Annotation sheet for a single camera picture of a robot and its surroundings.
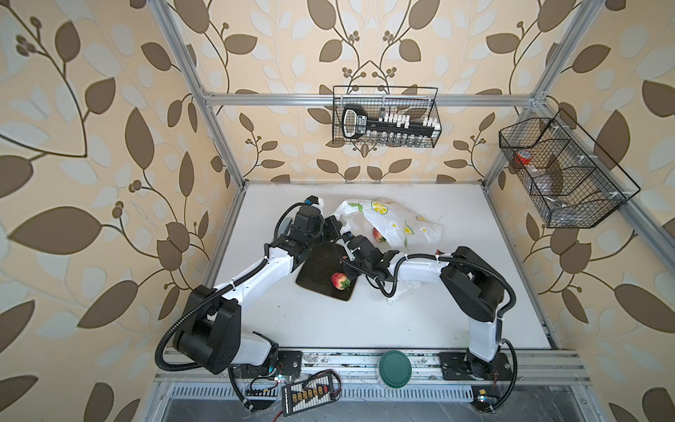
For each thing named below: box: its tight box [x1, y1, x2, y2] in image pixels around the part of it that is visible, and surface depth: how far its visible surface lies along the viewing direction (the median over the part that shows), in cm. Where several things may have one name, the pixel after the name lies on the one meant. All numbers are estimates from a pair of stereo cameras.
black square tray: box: [295, 241, 357, 301], surface depth 93 cm
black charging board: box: [281, 373, 335, 417], surface depth 70 cm
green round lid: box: [378, 349, 413, 389], surface depth 66 cm
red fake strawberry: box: [331, 272, 351, 291], surface depth 88 cm
